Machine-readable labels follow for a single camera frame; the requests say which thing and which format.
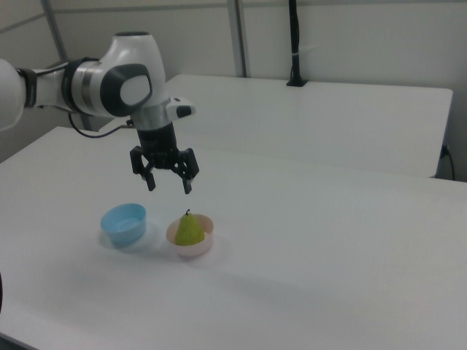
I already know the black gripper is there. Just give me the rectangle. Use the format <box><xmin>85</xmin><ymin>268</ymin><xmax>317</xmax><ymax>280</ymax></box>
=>
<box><xmin>129</xmin><ymin>122</ymin><xmax>200</xmax><ymax>195</ymax></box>

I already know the green pear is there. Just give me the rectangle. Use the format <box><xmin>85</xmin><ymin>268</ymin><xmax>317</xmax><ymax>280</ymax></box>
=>
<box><xmin>174</xmin><ymin>208</ymin><xmax>205</xmax><ymax>246</ymax></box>

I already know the blue plastic bowl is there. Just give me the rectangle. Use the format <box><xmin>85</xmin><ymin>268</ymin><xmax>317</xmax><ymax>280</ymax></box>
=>
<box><xmin>100</xmin><ymin>203</ymin><xmax>148</xmax><ymax>249</ymax></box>

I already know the pink plastic bowl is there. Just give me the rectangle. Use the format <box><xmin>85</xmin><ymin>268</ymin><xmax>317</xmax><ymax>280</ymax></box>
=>
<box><xmin>166</xmin><ymin>213</ymin><xmax>215</xmax><ymax>260</ymax></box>

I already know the white back table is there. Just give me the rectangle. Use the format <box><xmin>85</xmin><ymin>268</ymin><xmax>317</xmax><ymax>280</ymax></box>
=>
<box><xmin>97</xmin><ymin>74</ymin><xmax>454</xmax><ymax>179</ymax></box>

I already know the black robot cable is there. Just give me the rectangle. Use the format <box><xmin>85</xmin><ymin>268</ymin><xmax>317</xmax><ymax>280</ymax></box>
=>
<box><xmin>67</xmin><ymin>113</ymin><xmax>136</xmax><ymax>139</ymax></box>

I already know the black camera pole with clamp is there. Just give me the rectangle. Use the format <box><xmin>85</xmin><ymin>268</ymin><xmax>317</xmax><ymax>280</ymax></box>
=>
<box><xmin>285</xmin><ymin>0</ymin><xmax>309</xmax><ymax>88</ymax></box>

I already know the black power cable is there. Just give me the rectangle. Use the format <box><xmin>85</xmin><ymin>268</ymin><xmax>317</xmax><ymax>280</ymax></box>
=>
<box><xmin>440</xmin><ymin>144</ymin><xmax>457</xmax><ymax>181</ymax></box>

